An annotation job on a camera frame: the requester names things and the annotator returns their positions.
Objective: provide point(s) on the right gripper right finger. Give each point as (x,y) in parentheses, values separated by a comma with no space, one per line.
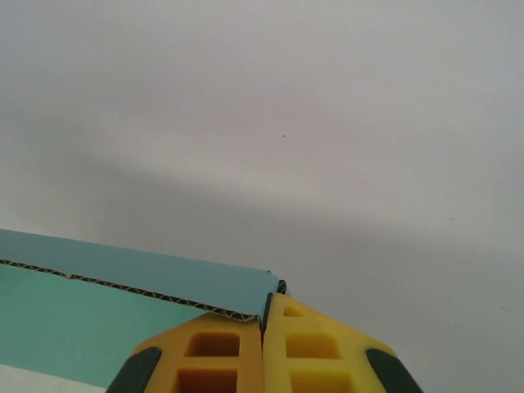
(352,360)

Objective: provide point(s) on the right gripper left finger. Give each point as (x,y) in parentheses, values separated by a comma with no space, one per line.
(249,360)

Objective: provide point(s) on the teal corrugated cardboard box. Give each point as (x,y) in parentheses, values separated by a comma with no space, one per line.
(82,319)

